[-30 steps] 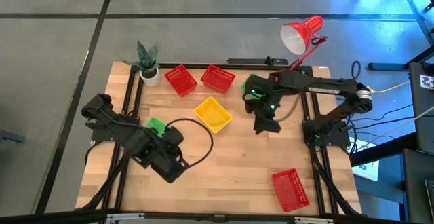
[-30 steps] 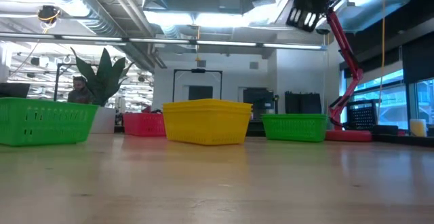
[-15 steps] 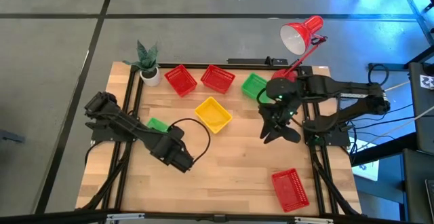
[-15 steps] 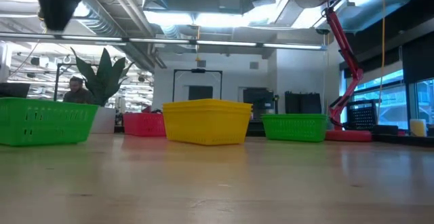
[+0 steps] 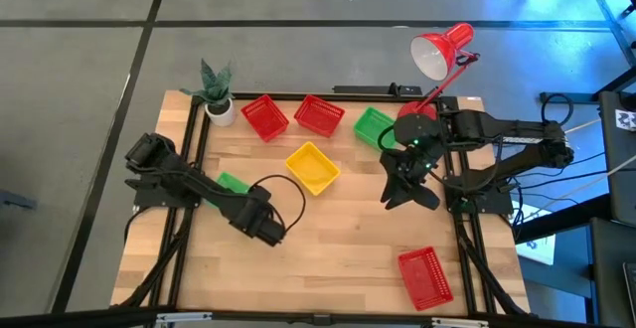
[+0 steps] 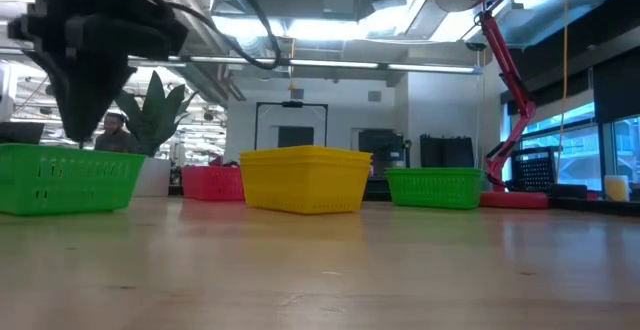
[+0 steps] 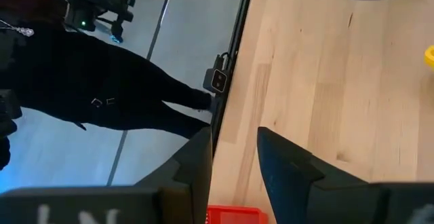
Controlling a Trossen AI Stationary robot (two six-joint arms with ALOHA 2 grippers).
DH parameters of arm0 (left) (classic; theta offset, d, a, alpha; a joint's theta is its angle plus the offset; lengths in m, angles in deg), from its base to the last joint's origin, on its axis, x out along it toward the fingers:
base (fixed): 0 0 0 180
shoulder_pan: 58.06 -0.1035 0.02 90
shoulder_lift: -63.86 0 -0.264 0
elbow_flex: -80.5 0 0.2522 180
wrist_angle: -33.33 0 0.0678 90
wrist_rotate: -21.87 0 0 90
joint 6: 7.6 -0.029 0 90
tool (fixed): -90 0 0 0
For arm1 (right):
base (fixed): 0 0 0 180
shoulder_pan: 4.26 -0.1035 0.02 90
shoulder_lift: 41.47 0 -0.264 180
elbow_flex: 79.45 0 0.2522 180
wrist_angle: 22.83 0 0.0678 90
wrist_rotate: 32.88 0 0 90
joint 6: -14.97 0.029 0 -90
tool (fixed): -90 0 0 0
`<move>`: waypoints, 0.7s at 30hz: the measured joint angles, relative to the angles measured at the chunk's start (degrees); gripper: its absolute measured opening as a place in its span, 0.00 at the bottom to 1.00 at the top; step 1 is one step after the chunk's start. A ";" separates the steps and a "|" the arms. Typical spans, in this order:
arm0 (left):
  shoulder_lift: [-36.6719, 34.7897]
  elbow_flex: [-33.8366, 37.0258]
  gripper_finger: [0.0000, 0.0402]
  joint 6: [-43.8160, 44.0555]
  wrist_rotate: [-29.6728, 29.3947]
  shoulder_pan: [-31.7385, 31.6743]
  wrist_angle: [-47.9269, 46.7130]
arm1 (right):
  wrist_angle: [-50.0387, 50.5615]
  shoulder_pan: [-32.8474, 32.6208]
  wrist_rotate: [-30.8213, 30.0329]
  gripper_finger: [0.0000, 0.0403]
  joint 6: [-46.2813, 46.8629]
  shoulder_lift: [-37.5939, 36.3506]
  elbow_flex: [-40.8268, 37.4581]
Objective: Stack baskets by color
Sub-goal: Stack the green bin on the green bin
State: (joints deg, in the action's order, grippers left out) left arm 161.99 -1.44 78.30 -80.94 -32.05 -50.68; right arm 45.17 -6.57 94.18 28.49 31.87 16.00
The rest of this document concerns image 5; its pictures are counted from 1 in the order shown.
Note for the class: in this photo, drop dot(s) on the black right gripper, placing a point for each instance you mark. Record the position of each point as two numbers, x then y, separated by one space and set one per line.
412 166

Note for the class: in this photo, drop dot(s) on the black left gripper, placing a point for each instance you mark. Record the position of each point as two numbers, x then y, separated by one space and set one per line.
256 221

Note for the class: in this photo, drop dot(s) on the red plastic basket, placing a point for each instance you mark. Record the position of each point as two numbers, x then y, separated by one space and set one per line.
425 278
319 114
265 117

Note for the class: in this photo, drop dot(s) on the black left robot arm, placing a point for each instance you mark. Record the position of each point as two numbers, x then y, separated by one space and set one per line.
199 184

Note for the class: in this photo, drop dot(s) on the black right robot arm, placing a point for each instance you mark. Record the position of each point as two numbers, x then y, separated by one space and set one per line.
512 131

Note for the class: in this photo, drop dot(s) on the white plant pot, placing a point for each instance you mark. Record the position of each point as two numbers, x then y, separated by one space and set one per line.
221 116

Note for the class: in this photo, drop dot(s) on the white paper sheet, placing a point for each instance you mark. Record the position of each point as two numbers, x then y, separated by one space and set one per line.
539 251

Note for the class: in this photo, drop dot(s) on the green artificial plant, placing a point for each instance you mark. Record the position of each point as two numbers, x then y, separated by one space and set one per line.
214 82

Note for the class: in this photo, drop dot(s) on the red desk lamp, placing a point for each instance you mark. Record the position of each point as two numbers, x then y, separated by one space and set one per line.
439 49

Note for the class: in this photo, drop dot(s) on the black diagonal beam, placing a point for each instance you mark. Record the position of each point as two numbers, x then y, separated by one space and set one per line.
561 218

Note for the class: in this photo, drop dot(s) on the black floor stand beam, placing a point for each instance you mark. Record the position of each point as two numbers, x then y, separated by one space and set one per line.
579 97

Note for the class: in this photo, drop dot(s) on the black overhead crossbar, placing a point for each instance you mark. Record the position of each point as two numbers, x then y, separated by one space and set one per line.
74 320

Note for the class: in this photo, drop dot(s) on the black cabinet with tag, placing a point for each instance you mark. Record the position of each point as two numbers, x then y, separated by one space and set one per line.
621 194

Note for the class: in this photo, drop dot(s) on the white fiducial marker tag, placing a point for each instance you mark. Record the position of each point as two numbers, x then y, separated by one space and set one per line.
625 119

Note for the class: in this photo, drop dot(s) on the grey floor object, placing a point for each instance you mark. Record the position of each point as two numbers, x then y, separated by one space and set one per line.
15 200

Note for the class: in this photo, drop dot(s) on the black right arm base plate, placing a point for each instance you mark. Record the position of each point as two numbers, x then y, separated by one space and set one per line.
497 201

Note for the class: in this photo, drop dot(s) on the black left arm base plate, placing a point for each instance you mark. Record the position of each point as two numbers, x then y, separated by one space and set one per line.
149 200

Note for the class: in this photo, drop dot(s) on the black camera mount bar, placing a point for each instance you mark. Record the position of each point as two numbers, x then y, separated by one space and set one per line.
367 90

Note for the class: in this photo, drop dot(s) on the black centre bracket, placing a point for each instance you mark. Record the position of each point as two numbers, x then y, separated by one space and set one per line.
322 320

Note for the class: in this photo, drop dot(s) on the silver metal bracket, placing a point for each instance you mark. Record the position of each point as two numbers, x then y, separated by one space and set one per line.
184 317
459 323

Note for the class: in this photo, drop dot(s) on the black aluminium table frame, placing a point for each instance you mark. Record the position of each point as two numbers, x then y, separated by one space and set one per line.
298 96

